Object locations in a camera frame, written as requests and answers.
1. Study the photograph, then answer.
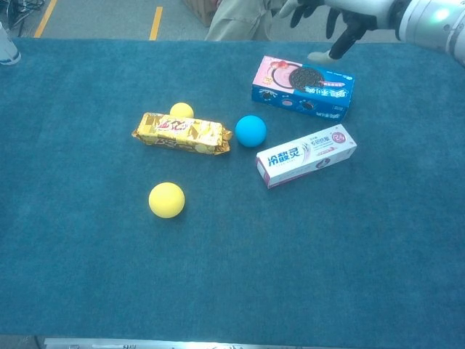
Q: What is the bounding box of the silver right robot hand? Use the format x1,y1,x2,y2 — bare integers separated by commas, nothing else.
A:
278,0,400,65

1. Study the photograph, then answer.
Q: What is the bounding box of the tangle of dark cables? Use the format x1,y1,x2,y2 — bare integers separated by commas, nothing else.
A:
0,0,47,30

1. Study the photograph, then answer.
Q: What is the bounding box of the silver metal rail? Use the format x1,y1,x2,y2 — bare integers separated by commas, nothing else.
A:
43,337,364,349

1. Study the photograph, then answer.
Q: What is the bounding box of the gold foil biscuit packet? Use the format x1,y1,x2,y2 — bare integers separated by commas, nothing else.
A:
131,111,234,156

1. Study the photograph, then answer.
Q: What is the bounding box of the yellow floor tape strip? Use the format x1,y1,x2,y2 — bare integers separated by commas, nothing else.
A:
149,6,164,41
33,0,58,39

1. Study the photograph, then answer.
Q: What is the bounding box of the brown cardboard box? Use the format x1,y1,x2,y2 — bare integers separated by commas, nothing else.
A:
181,0,221,28

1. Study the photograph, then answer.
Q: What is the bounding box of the blue foam ball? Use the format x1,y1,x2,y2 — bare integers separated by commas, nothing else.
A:
235,115,268,148

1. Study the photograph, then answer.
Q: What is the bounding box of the person in khaki trousers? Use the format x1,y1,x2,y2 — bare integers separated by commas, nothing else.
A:
204,0,291,41

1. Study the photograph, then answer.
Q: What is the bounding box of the white pink toothpaste box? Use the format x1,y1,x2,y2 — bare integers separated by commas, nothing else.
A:
255,123,358,190

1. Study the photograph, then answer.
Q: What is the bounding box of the large yellow foam ball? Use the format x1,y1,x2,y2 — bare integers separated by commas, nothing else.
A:
148,182,186,220

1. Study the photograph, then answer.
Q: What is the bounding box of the teal carpet table cover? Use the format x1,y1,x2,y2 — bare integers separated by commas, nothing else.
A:
0,38,465,337

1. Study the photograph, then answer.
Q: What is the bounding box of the small yellow foam ball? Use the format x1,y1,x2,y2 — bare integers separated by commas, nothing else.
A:
169,102,195,119

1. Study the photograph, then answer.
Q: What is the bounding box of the blue Oreo cookie box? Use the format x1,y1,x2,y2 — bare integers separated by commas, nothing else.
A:
251,55,356,122

